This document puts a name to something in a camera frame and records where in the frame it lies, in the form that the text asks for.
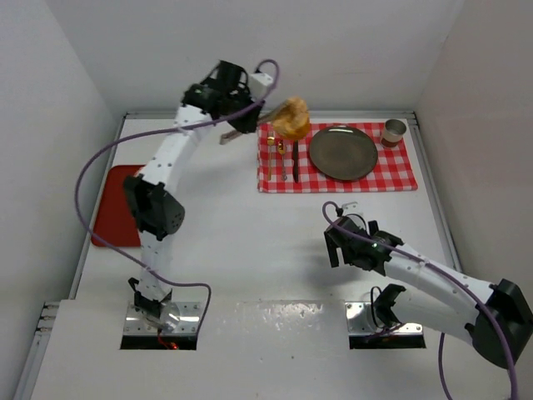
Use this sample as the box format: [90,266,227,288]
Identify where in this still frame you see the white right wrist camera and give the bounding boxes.
[341,202,360,216]

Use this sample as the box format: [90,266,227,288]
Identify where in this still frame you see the gold and silver spoon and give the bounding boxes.
[276,139,287,182]

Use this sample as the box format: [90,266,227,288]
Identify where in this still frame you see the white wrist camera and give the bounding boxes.
[341,202,360,216]
[247,72,274,100]

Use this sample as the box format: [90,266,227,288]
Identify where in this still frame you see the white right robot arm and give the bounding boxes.
[324,214,532,368]

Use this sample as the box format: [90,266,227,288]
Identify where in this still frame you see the black knife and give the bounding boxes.
[292,141,300,183]

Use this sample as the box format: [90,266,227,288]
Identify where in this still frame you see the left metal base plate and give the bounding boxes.
[123,302,202,336]

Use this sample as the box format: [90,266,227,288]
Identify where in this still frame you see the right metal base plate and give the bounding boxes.
[345,302,423,338]

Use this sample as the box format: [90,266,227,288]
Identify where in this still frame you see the grey and brown cup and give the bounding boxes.
[380,119,407,148]

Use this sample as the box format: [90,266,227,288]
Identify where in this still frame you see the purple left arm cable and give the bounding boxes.
[74,59,281,334]

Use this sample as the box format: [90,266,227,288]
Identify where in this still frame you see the metal serving tongs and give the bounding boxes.
[219,102,286,145]

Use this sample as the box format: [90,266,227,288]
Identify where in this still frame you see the red serving tray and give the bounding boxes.
[92,164,142,248]

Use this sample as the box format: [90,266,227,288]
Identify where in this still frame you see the dark round plate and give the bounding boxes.
[308,126,378,181]

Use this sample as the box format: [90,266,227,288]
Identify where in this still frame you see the gold fork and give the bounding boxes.
[266,130,276,182]

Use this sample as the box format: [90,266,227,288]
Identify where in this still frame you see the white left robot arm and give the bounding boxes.
[123,61,275,318]

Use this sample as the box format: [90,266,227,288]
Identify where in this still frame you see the round orange bun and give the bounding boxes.
[271,97,311,141]

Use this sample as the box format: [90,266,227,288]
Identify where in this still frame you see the metal base plate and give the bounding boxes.
[123,302,202,336]
[345,302,423,338]

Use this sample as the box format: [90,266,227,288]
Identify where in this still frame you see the red checkered cloth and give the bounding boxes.
[257,122,418,194]

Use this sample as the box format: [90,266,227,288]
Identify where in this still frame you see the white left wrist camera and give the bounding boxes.
[247,72,274,100]

